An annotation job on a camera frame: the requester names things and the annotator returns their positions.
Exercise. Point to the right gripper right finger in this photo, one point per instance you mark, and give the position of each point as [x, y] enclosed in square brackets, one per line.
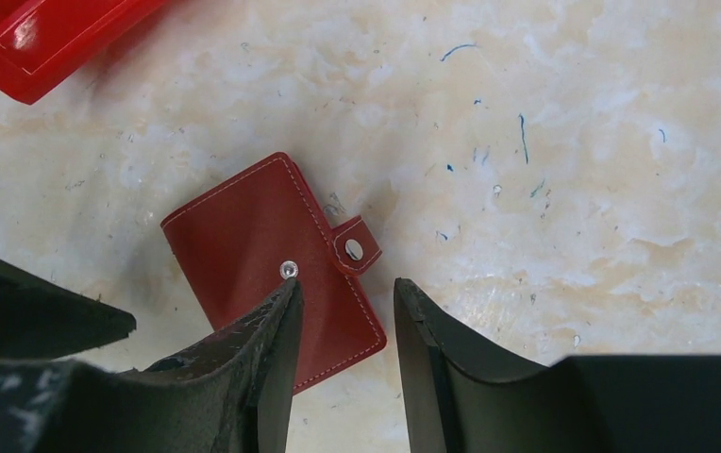
[464, 393]

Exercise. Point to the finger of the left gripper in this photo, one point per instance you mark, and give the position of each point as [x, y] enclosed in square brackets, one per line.
[40, 320]

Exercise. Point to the red leather card holder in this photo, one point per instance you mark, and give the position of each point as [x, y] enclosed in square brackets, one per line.
[240, 240]

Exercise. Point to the red plastic bin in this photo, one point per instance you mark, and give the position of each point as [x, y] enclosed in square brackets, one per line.
[42, 42]

